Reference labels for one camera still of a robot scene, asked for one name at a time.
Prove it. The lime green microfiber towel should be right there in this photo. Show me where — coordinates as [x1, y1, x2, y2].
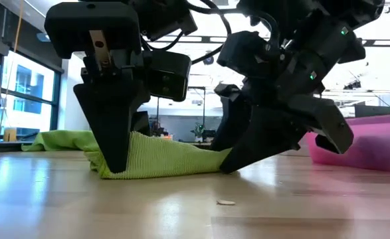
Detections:
[82, 130, 233, 181]

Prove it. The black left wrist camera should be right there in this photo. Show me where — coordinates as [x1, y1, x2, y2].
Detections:
[144, 49, 193, 103]

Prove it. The black metal station frame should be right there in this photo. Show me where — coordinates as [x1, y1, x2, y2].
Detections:
[187, 86, 209, 127]

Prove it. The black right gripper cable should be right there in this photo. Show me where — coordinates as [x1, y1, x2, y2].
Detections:
[184, 0, 280, 66]

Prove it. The yellow box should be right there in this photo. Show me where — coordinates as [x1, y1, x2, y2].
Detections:
[3, 128, 18, 143]

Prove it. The bright green microfiber towel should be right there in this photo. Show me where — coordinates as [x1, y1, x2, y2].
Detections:
[21, 129, 96, 153]

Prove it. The black computer monitor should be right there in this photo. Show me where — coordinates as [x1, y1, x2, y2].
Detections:
[353, 105, 390, 118]

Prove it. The pink plastic basket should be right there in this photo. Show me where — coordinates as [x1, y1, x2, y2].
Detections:
[305, 113, 390, 175]

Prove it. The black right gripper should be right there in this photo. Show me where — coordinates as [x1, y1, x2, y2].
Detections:
[210, 31, 309, 175]

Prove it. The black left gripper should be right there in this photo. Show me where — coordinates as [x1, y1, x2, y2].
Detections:
[43, 1, 152, 175]

